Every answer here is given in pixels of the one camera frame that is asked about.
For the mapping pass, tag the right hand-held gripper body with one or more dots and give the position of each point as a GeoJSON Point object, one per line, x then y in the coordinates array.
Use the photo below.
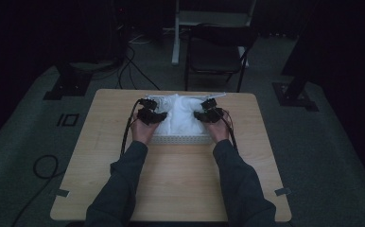
{"type": "Point", "coordinates": [213, 110]}

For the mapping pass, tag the black folding chair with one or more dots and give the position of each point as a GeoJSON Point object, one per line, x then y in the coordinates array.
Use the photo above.
{"type": "Point", "coordinates": [215, 53]}

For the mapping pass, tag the black stand base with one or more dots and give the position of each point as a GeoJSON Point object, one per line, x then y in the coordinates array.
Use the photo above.
{"type": "Point", "coordinates": [68, 85]}
{"type": "Point", "coordinates": [294, 97]}

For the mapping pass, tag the grey tape strip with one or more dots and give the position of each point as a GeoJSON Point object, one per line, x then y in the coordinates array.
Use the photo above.
{"type": "Point", "coordinates": [283, 191]}
{"type": "Point", "coordinates": [62, 193]}

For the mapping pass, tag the white plastic basket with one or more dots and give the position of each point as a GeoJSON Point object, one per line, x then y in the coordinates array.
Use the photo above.
{"type": "Point", "coordinates": [183, 138]}

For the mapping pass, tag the person's right hand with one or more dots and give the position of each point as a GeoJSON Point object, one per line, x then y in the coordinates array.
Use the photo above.
{"type": "Point", "coordinates": [218, 130]}

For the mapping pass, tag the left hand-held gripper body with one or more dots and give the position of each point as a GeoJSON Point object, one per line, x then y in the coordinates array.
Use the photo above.
{"type": "Point", "coordinates": [147, 110]}

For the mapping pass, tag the person's left hand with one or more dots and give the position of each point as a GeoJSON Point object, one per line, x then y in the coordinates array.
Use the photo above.
{"type": "Point", "coordinates": [142, 132]}

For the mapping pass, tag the white cloth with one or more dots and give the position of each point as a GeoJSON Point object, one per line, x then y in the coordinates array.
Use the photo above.
{"type": "Point", "coordinates": [182, 116]}

